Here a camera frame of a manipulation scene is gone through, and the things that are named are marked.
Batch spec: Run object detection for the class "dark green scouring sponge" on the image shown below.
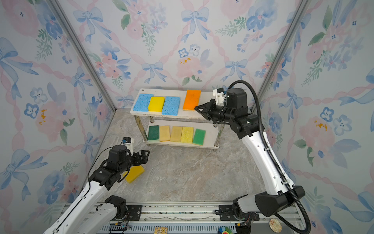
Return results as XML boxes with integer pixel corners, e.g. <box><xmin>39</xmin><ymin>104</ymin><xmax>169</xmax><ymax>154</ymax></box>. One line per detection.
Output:
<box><xmin>148</xmin><ymin>125</ymin><xmax>160</xmax><ymax>141</ymax></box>

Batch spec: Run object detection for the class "light green sponge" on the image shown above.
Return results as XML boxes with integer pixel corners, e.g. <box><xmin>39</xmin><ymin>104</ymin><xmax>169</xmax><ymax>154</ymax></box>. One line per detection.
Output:
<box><xmin>192</xmin><ymin>129</ymin><xmax>206</xmax><ymax>146</ymax></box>

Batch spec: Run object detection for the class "black corrugated cable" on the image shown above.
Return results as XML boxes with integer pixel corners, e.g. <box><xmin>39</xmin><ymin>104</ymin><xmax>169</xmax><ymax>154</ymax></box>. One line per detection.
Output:
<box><xmin>227</xmin><ymin>80</ymin><xmax>312</xmax><ymax>234</ymax></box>

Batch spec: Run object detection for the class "bright yellow porous sponge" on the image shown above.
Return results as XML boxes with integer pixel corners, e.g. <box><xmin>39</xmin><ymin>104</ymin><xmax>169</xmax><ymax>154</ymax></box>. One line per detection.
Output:
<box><xmin>181</xmin><ymin>126</ymin><xmax>194</xmax><ymax>144</ymax></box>

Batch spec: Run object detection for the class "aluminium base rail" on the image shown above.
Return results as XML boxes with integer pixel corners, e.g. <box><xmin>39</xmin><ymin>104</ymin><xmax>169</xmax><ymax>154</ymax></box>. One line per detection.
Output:
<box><xmin>58</xmin><ymin>201</ymin><xmax>302</xmax><ymax>234</ymax></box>

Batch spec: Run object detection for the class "round wooden disc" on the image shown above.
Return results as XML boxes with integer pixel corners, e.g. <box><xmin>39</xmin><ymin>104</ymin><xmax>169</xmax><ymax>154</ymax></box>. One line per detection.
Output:
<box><xmin>269</xmin><ymin>218</ymin><xmax>282</xmax><ymax>234</ymax></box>

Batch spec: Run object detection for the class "small yellow sponge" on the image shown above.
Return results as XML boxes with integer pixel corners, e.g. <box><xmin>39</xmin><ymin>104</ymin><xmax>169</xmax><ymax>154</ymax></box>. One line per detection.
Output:
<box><xmin>148</xmin><ymin>97</ymin><xmax>165</xmax><ymax>113</ymax></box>

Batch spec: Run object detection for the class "blue sponge front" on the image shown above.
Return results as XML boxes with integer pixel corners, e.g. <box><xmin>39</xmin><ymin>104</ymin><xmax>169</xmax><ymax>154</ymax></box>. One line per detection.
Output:
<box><xmin>162</xmin><ymin>96</ymin><xmax>180</xmax><ymax>116</ymax></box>

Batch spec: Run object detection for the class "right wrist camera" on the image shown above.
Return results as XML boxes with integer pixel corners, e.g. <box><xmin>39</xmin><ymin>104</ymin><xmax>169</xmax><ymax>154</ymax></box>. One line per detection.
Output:
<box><xmin>212</xmin><ymin>88</ymin><xmax>227</xmax><ymax>106</ymax></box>

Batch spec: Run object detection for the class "white two-tier metal shelf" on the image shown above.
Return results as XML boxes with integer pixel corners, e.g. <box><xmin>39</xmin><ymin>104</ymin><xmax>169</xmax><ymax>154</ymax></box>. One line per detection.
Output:
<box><xmin>131</xmin><ymin>88</ymin><xmax>224</xmax><ymax>150</ymax></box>

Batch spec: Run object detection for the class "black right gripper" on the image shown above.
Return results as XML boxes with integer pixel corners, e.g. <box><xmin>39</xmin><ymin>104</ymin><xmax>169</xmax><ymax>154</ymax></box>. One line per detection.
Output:
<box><xmin>195</xmin><ymin>100</ymin><xmax>235</xmax><ymax>125</ymax></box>

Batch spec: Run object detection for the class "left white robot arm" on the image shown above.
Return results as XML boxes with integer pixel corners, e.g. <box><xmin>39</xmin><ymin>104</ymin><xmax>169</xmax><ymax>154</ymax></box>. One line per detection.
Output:
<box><xmin>45</xmin><ymin>143</ymin><xmax>150</xmax><ymax>234</ymax></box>

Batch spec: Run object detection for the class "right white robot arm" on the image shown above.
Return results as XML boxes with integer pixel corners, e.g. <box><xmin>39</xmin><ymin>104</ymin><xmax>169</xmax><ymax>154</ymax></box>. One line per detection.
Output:
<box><xmin>195</xmin><ymin>88</ymin><xmax>305</xmax><ymax>219</ymax></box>

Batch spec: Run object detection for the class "orange sponge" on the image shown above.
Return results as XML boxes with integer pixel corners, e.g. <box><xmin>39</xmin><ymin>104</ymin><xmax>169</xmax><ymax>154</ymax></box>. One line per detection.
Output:
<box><xmin>183</xmin><ymin>90</ymin><xmax>201</xmax><ymax>111</ymax></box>

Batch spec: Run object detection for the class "blue sponge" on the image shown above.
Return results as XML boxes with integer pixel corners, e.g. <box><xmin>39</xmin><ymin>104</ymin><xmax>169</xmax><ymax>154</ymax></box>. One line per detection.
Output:
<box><xmin>133</xmin><ymin>94</ymin><xmax>153</xmax><ymax>112</ymax></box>
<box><xmin>162</xmin><ymin>96</ymin><xmax>180</xmax><ymax>116</ymax></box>

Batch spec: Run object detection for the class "blue sponge back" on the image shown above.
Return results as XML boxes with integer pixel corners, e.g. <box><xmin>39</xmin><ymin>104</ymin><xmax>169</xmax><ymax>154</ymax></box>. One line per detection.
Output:
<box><xmin>133</xmin><ymin>94</ymin><xmax>153</xmax><ymax>112</ymax></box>

